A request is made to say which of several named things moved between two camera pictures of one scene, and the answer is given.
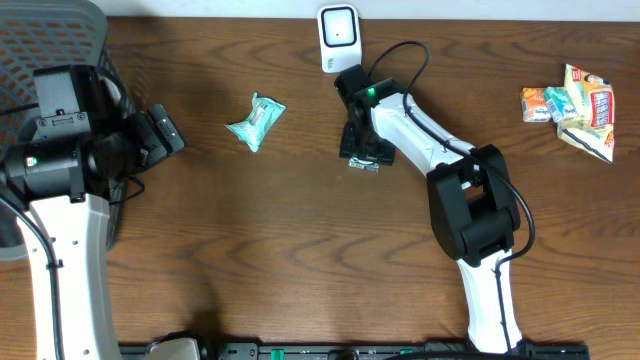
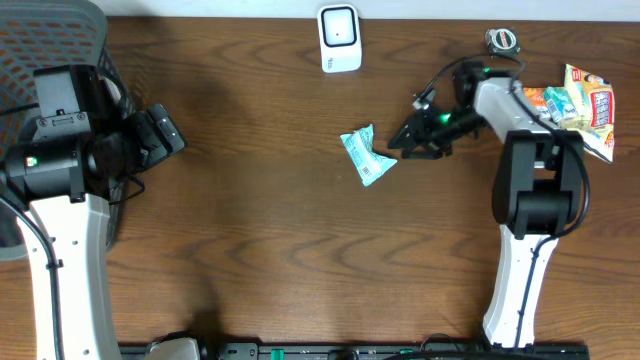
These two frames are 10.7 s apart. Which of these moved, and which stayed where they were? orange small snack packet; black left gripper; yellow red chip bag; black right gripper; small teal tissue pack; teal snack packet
Moved: black right gripper; teal snack packet
Stayed: orange small snack packet; black left gripper; small teal tissue pack; yellow red chip bag
